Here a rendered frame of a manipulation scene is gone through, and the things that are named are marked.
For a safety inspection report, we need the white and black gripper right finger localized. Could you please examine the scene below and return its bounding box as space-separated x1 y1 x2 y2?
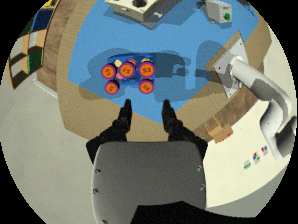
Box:
161 99 208 162

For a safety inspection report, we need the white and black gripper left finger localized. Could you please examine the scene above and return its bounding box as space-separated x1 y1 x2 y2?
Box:
86 99 132 165

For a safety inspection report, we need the white tube rack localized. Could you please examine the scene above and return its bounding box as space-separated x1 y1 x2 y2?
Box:
237 0 251 5

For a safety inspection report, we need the blue mat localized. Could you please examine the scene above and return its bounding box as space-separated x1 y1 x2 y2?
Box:
68 0 259 124

